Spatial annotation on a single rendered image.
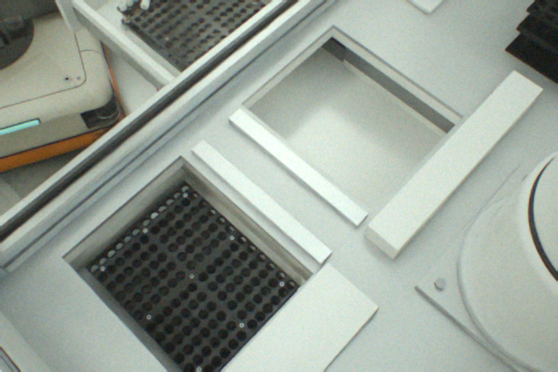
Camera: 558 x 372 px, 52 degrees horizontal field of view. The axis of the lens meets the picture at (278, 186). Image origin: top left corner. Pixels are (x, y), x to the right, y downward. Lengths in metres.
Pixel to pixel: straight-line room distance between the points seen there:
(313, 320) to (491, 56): 0.48
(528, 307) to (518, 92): 0.34
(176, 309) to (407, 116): 0.49
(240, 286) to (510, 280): 0.33
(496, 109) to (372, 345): 0.36
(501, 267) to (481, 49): 0.40
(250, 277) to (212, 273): 0.05
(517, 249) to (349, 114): 0.45
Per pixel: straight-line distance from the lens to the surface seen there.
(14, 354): 0.64
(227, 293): 0.75
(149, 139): 0.76
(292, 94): 0.97
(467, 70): 0.89
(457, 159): 0.76
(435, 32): 0.92
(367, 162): 0.91
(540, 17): 0.87
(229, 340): 0.73
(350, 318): 0.68
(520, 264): 0.59
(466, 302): 0.71
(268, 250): 0.83
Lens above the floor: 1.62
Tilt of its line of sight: 64 degrees down
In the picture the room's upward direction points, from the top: straight up
